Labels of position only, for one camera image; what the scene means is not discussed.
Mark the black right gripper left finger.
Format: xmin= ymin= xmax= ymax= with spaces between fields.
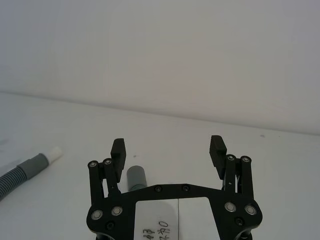
xmin=87 ymin=138 xmax=127 ymax=205

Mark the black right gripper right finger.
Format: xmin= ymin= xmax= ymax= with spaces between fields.
xmin=208 ymin=135 xmax=256 ymax=200

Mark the white handwritten paper label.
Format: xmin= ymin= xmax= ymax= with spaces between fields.
xmin=135 ymin=197 xmax=211 ymax=240

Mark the grey corrugated hose end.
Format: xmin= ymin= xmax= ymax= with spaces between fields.
xmin=126 ymin=165 xmax=148 ymax=193

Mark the grey corrugated hose white tip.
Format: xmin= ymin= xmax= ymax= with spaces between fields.
xmin=0 ymin=146 xmax=64 ymax=201

